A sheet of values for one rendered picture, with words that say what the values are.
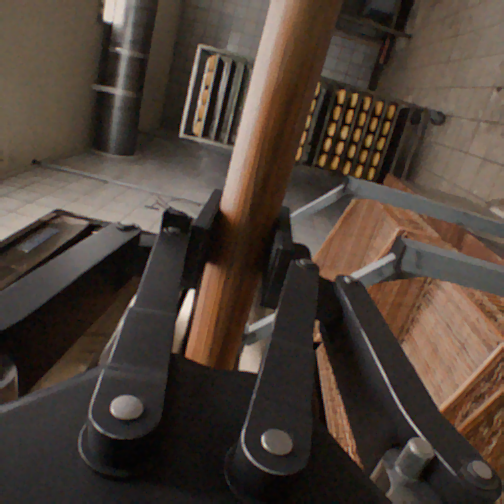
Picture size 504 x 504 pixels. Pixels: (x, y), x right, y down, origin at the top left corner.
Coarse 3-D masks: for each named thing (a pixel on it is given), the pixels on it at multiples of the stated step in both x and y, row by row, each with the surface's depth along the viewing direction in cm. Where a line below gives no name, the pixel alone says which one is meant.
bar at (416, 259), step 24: (336, 192) 102; (360, 192) 101; (384, 192) 100; (432, 216) 102; (456, 216) 102; (480, 216) 102; (408, 240) 58; (384, 264) 58; (408, 264) 56; (432, 264) 56; (456, 264) 56; (480, 264) 57; (480, 288) 57; (264, 336) 64
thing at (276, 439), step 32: (288, 288) 13; (288, 320) 11; (288, 352) 9; (256, 384) 8; (288, 384) 8; (256, 416) 7; (288, 416) 7; (256, 448) 6; (288, 448) 6; (256, 480) 6; (288, 480) 6
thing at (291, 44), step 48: (288, 0) 15; (336, 0) 15; (288, 48) 15; (288, 96) 16; (240, 144) 17; (288, 144) 17; (240, 192) 18; (240, 240) 18; (240, 288) 19; (192, 336) 21; (240, 336) 21
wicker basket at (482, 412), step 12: (492, 396) 55; (480, 408) 56; (492, 408) 55; (468, 420) 57; (480, 420) 57; (492, 420) 57; (468, 432) 58; (480, 432) 58; (492, 432) 58; (492, 444) 59; (492, 456) 60
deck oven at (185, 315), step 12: (60, 216) 177; (72, 216) 179; (84, 216) 182; (96, 228) 178; (180, 300) 154; (192, 300) 190; (180, 312) 147; (192, 312) 193; (180, 324) 159; (192, 324) 196; (180, 336) 172; (180, 348) 188; (312, 348) 131; (312, 396) 109; (312, 408) 105
